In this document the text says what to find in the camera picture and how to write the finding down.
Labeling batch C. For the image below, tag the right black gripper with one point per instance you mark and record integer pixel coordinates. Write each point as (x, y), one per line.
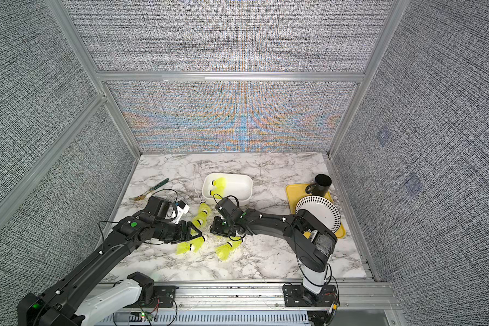
(215, 229)

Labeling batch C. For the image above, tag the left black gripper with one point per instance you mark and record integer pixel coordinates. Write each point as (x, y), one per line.
(183, 236)

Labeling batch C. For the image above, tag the yellow shuttlecock three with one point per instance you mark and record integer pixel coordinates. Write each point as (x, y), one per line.
(204, 209)

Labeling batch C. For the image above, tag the white plastic storage box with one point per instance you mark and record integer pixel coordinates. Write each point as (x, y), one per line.
(240, 186)

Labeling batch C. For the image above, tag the yellow shuttlecock one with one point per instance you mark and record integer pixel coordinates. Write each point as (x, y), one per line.
(220, 182)

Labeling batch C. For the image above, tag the yellow shuttlecock two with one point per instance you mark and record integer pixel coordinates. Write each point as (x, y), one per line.
(217, 192)

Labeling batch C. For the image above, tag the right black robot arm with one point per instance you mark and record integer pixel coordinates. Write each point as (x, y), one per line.
(311, 241)

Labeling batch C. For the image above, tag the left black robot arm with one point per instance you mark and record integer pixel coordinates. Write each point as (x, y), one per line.
(59, 303)

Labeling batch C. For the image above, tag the yellow shuttlecock four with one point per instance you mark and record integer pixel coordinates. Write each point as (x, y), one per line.
(200, 220)

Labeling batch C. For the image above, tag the yellow shuttlecock eight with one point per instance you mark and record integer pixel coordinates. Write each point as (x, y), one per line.
(192, 245)

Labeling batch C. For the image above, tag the yellow shuttlecock seven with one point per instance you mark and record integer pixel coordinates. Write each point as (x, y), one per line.
(223, 252)

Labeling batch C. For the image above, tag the black dotted white plate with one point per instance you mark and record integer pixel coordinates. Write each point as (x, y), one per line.
(323, 209)

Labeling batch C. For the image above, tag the black mug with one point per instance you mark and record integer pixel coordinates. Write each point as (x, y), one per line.
(320, 186)

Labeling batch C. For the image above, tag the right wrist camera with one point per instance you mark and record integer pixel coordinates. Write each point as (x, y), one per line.
(229, 208)

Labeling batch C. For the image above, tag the green handled brush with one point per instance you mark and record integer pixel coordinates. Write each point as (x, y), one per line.
(150, 190)

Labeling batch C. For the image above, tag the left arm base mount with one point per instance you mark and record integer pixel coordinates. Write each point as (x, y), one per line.
(163, 296)

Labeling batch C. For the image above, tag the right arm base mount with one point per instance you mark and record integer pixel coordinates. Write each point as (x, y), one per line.
(298, 296)

